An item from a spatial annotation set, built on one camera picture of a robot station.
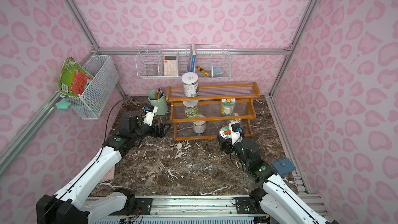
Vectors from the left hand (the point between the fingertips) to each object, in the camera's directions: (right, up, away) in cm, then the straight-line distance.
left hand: (162, 119), depth 78 cm
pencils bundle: (-8, +15, +22) cm, 28 cm away
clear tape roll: (-12, +28, +18) cm, 35 cm away
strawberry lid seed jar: (+31, -6, -5) cm, 32 cm away
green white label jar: (+39, -2, +14) cm, 41 cm away
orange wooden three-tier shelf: (+29, +5, +10) cm, 31 cm away
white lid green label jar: (+14, +6, +4) cm, 16 cm away
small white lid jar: (+18, -6, +14) cm, 24 cm away
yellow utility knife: (+20, +29, +17) cm, 39 cm away
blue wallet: (+64, -26, +6) cm, 69 cm away
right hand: (+31, -6, -2) cm, 32 cm away
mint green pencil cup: (-6, +9, +20) cm, 23 cm away
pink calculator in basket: (+1, +31, +15) cm, 34 cm away
